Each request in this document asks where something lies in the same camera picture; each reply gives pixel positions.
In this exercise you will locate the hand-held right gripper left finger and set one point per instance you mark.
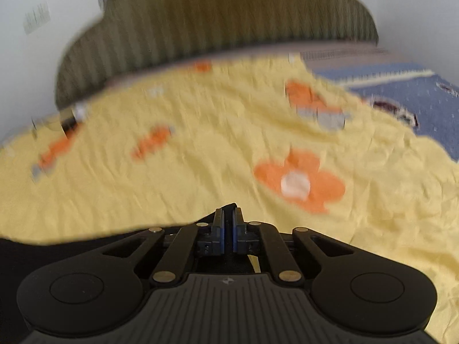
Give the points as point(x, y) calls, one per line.
point(219, 234)

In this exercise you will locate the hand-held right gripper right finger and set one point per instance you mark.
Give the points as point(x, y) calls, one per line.
point(236, 234)

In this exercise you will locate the black pants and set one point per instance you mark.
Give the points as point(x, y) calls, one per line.
point(36, 254)

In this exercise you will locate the yellow floral blanket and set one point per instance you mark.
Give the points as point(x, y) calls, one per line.
point(215, 132)

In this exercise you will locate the small black object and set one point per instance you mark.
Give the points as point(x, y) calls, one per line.
point(70, 118)

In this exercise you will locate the olive green padded headboard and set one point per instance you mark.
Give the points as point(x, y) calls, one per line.
point(215, 14)

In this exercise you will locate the blue patterned bedsheet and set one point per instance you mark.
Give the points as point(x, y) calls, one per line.
point(405, 86)

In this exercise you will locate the white paper wall notice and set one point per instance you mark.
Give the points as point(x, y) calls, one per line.
point(36, 18)

